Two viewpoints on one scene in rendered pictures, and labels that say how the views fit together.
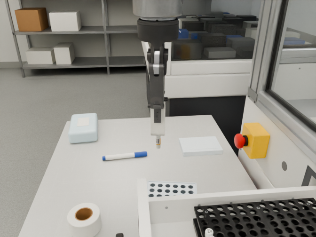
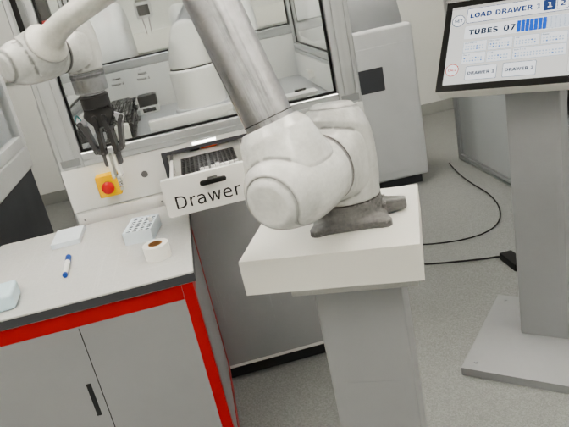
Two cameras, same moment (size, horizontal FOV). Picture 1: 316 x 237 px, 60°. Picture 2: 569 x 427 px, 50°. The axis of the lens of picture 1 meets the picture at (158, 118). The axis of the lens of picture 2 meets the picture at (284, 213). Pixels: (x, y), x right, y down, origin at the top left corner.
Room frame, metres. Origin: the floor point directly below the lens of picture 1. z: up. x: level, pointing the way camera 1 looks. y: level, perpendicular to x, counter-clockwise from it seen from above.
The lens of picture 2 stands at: (0.09, 1.68, 1.38)
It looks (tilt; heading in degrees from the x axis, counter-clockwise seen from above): 21 degrees down; 270
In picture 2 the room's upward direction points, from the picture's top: 12 degrees counter-clockwise
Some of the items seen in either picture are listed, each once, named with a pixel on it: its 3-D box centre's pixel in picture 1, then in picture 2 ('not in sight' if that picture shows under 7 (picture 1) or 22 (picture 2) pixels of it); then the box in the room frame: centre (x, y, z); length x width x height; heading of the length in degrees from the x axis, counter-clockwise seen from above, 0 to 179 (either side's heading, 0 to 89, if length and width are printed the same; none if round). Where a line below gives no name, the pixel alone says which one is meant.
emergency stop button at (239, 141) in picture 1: (240, 140); (107, 187); (0.62, -0.22, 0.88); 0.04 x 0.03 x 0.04; 6
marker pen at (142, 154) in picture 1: (124, 155); (66, 265); (0.70, 0.10, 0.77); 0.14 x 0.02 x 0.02; 101
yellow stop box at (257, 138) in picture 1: (253, 140); (108, 184); (0.62, -0.25, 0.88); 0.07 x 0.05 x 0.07; 6
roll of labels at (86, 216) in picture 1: (84, 220); (157, 250); (0.44, 0.16, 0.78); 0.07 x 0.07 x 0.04
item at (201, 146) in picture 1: (200, 146); (69, 236); (0.76, -0.14, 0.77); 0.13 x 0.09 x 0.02; 96
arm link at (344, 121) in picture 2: not in sight; (337, 150); (-0.06, 0.36, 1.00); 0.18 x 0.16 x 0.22; 57
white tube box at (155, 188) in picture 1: (170, 198); (142, 229); (0.51, -0.03, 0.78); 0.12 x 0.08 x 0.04; 86
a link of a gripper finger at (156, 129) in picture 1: (157, 120); (118, 164); (0.51, 0.00, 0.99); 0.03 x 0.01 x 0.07; 87
